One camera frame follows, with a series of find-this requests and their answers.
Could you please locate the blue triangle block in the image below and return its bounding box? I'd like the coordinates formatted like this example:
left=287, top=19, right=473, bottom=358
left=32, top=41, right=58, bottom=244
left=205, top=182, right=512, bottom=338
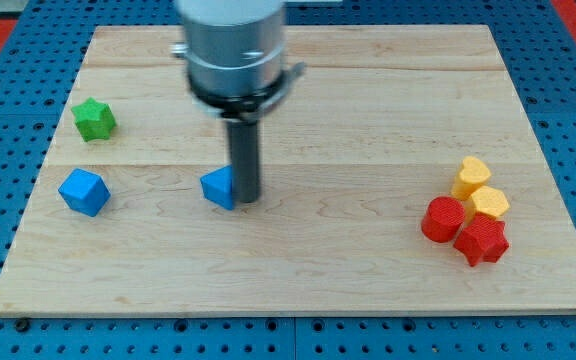
left=200, top=166, right=235, bottom=210

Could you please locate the red cylinder block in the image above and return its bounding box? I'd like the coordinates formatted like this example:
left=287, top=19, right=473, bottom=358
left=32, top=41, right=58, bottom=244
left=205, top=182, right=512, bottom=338
left=420, top=196, right=466, bottom=243

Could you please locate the yellow heart block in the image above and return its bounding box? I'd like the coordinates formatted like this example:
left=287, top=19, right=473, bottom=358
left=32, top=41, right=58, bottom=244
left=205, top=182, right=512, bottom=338
left=451, top=156, right=492, bottom=201

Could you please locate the green star block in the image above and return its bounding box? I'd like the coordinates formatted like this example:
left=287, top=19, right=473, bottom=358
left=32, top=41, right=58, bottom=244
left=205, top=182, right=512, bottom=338
left=71, top=97, right=116, bottom=142

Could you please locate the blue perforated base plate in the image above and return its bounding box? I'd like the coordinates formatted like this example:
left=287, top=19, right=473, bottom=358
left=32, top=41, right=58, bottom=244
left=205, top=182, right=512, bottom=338
left=0, top=1, right=576, bottom=359

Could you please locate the yellow hexagon block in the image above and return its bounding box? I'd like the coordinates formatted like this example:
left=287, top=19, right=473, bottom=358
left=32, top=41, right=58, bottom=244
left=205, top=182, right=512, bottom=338
left=465, top=186, right=510, bottom=222

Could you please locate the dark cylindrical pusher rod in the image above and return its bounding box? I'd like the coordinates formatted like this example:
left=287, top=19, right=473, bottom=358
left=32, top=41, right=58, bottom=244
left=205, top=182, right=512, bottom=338
left=226, top=122, right=261, bottom=203

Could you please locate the wooden board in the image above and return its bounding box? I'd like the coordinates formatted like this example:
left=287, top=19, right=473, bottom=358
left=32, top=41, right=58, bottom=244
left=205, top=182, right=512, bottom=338
left=0, top=25, right=576, bottom=318

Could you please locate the blue cube block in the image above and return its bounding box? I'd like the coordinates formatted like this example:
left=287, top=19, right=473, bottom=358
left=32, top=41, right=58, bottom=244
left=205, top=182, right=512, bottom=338
left=58, top=168, right=111, bottom=217

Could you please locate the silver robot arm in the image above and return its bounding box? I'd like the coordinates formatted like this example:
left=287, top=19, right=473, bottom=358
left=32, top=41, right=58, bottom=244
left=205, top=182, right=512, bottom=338
left=174, top=0, right=306, bottom=124

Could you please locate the red star block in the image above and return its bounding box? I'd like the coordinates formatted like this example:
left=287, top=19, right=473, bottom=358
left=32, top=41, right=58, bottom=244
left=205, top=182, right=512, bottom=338
left=453, top=215, right=510, bottom=267

